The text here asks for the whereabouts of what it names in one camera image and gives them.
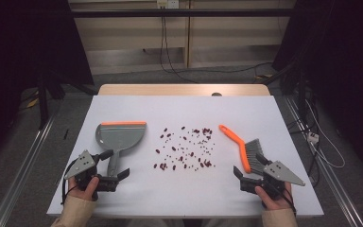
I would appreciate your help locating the person's right hand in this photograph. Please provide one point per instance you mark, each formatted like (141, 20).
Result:
(275, 203)

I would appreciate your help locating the red kidney beans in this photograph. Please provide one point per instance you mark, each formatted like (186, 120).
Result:
(163, 166)

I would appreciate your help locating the person's grey trousers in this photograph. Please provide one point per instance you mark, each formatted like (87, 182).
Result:
(151, 223)

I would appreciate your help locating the yellow floor tape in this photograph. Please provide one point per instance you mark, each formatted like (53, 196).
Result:
(32, 102)
(263, 76)

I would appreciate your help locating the white table board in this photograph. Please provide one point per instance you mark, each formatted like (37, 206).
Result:
(186, 195)

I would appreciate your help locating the black horizontal bar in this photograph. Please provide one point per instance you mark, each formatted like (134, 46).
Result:
(201, 12)

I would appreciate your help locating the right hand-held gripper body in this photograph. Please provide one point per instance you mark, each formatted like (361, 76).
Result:
(282, 174)

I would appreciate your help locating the orange brush with grey bristles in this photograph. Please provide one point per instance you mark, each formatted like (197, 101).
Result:
(239, 142)

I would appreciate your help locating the wooden table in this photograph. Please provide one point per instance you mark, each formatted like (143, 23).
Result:
(170, 90)

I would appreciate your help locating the person's left hand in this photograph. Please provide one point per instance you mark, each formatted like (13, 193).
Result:
(86, 193)

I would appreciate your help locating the grey dustpan with orange lip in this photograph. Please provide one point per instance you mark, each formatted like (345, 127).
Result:
(119, 137)

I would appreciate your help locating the small black floor item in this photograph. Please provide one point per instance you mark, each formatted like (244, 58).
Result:
(65, 134)

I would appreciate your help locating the aluminium floor rail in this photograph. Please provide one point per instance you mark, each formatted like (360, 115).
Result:
(331, 186)
(22, 167)

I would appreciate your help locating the white wall outlet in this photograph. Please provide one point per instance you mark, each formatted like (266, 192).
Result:
(167, 3)

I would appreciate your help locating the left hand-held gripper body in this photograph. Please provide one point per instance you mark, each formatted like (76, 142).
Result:
(80, 164)

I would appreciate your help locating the black metal stand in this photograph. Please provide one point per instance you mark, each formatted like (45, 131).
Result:
(301, 91)
(42, 101)

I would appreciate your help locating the wooden wall post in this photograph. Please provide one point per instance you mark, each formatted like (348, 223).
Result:
(187, 41)

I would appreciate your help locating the black curtain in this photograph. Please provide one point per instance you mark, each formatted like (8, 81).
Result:
(19, 47)
(343, 63)

